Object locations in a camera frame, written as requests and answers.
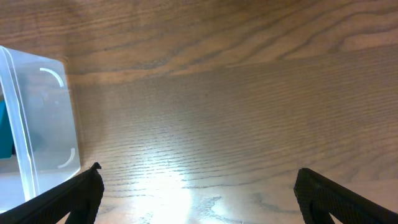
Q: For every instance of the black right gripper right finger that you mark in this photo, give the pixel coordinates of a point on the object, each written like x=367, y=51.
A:
x=321, y=199

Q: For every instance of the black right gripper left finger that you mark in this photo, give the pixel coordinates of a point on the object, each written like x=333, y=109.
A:
x=78, y=199

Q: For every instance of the clear plastic container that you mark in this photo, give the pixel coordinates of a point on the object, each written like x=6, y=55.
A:
x=39, y=107

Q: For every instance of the white teal screwdriver set box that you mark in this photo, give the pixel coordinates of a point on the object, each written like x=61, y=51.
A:
x=7, y=141

